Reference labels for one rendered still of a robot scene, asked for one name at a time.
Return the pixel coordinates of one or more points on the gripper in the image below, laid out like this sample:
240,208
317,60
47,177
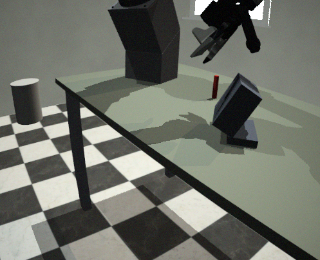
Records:
223,20

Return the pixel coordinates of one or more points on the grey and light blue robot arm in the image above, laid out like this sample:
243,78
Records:
252,43

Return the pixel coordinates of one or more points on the red rectangular bar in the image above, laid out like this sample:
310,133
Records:
215,86

